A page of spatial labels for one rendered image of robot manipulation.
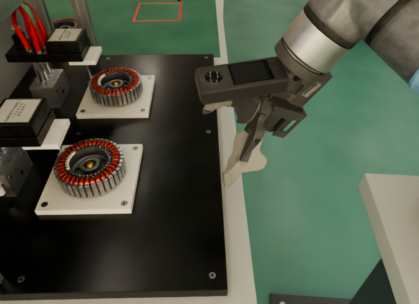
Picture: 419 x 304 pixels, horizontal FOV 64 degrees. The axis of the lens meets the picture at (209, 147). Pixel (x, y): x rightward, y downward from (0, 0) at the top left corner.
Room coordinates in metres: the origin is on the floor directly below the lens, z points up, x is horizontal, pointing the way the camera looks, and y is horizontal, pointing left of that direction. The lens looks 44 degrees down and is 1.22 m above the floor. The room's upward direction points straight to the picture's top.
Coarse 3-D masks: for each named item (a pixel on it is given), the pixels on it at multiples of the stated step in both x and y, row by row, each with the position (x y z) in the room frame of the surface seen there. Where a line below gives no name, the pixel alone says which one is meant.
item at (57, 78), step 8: (56, 72) 0.65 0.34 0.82; (64, 72) 0.66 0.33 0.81; (48, 80) 0.62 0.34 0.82; (56, 80) 0.62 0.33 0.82; (64, 80) 0.65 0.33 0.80; (32, 88) 0.59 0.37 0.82; (40, 88) 0.59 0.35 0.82; (48, 88) 0.59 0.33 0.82; (56, 88) 0.60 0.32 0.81; (64, 88) 0.64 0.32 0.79; (32, 96) 0.59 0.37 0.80; (40, 96) 0.59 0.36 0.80; (48, 96) 0.59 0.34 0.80; (56, 96) 0.59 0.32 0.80; (64, 96) 0.62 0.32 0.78; (56, 104) 0.59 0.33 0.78
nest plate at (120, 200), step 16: (128, 160) 0.42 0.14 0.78; (128, 176) 0.38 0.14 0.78; (48, 192) 0.35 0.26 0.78; (64, 192) 0.35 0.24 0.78; (112, 192) 0.35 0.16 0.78; (128, 192) 0.35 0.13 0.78; (48, 208) 0.32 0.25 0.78; (64, 208) 0.32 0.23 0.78; (80, 208) 0.32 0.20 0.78; (96, 208) 0.32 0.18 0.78; (112, 208) 0.32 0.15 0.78; (128, 208) 0.32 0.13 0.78
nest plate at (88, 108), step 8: (144, 80) 0.68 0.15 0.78; (152, 80) 0.68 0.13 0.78; (88, 88) 0.65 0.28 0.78; (144, 88) 0.65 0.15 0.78; (152, 88) 0.65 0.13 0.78; (88, 96) 0.62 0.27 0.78; (144, 96) 0.62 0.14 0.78; (80, 104) 0.59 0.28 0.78; (88, 104) 0.59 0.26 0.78; (96, 104) 0.59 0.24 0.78; (128, 104) 0.59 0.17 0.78; (136, 104) 0.59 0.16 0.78; (144, 104) 0.59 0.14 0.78; (80, 112) 0.56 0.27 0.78; (88, 112) 0.56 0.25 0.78; (96, 112) 0.56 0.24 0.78; (104, 112) 0.56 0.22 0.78; (112, 112) 0.56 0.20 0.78; (120, 112) 0.56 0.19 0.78; (128, 112) 0.56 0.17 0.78; (136, 112) 0.56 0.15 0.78; (144, 112) 0.56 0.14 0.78
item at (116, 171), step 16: (80, 144) 0.42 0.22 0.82; (96, 144) 0.43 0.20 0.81; (112, 144) 0.42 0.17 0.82; (64, 160) 0.39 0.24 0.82; (80, 160) 0.41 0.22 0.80; (96, 160) 0.39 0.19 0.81; (112, 160) 0.39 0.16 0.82; (64, 176) 0.35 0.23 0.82; (80, 176) 0.35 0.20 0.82; (96, 176) 0.35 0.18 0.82; (112, 176) 0.35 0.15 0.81; (80, 192) 0.33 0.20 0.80; (96, 192) 0.33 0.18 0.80
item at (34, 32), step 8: (32, 8) 0.65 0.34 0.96; (24, 16) 0.63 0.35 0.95; (16, 24) 0.64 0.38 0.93; (32, 24) 0.62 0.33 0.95; (40, 24) 0.64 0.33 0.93; (16, 32) 0.60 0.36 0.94; (32, 32) 0.60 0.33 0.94; (16, 40) 0.63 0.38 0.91; (24, 40) 0.61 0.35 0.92; (32, 40) 0.60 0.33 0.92; (40, 40) 0.62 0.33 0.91; (24, 48) 0.61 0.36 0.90; (40, 48) 0.60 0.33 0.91
